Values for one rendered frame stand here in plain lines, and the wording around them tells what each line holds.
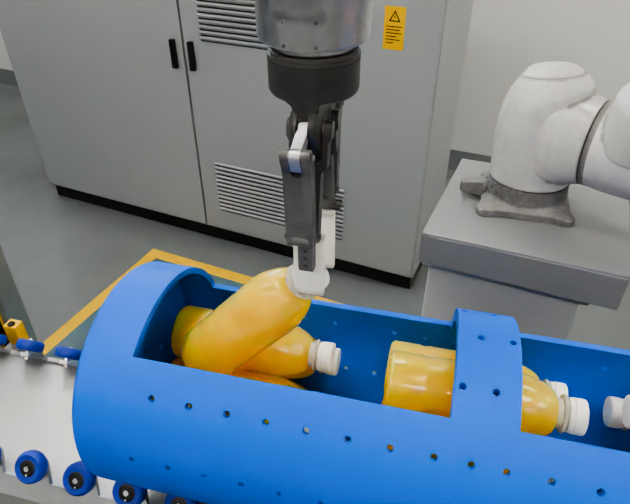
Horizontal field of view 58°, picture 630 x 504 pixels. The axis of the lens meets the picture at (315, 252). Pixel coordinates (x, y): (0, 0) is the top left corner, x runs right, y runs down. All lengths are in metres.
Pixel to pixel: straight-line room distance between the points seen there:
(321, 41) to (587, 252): 0.78
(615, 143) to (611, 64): 2.33
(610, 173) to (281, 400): 0.71
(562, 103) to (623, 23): 2.25
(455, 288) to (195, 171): 1.82
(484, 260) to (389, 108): 1.22
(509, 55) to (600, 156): 2.34
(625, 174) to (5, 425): 1.07
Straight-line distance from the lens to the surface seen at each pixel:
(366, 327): 0.81
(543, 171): 1.12
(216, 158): 2.68
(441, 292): 1.22
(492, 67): 3.41
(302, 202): 0.47
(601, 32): 3.33
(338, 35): 0.43
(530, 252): 1.07
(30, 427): 1.02
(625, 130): 1.04
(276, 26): 0.43
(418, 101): 2.17
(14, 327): 1.18
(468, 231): 1.10
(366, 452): 0.59
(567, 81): 1.10
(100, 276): 2.87
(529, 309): 1.21
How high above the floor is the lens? 1.66
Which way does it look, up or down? 36 degrees down
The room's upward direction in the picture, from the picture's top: straight up
